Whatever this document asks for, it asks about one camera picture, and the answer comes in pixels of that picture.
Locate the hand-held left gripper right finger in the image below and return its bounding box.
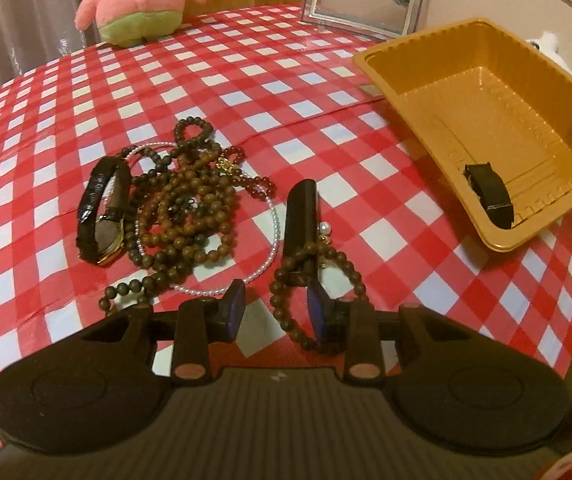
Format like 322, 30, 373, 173
307, 282, 469, 382

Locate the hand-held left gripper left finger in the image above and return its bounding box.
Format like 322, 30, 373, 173
81, 280, 247, 382

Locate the brown bead bracelet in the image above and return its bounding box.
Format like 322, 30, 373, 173
269, 242, 369, 356

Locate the black wristband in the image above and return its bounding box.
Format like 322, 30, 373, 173
286, 179, 324, 286

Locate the black wristwatch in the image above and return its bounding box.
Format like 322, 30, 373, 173
463, 161, 515, 228

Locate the orange plastic tray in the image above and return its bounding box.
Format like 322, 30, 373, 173
353, 18, 572, 253

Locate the white rabbit plush toy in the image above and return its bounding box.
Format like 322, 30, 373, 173
525, 31, 572, 95

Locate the pearl earring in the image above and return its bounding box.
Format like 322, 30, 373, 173
318, 222, 333, 266

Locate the red white checked tablecloth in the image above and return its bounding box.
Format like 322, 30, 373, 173
0, 4, 572, 461

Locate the pink starfish plush toy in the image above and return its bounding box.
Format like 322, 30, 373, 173
75, 0, 210, 48

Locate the sheer curtain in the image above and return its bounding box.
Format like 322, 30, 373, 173
0, 0, 117, 96

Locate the white pearl necklace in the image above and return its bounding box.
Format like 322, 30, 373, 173
126, 142, 279, 297

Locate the dark red bead bracelet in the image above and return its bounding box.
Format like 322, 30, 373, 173
216, 146, 277, 201

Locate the long brown bead necklace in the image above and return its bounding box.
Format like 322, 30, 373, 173
98, 145, 239, 318

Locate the gold watch with black strap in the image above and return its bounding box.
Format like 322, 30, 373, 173
76, 156, 133, 267

